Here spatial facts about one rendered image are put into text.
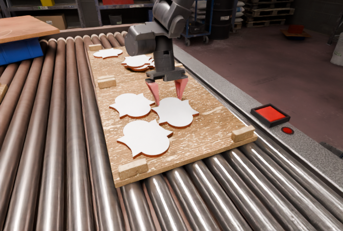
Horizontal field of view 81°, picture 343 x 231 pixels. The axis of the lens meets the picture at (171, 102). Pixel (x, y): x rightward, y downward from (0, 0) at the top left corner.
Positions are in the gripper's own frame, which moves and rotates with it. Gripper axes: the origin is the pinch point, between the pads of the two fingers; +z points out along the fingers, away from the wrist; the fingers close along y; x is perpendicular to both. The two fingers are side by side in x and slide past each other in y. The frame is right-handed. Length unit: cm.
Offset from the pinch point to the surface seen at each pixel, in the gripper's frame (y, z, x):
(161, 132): -6.5, 3.9, -11.2
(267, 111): 26.0, 5.9, -11.8
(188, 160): -3.4, 7.8, -19.7
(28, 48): -46, -20, 60
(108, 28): -5, -28, 97
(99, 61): -16.4, -10.7, 41.9
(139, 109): -9.2, 0.6, -0.1
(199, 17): 232, -53, 406
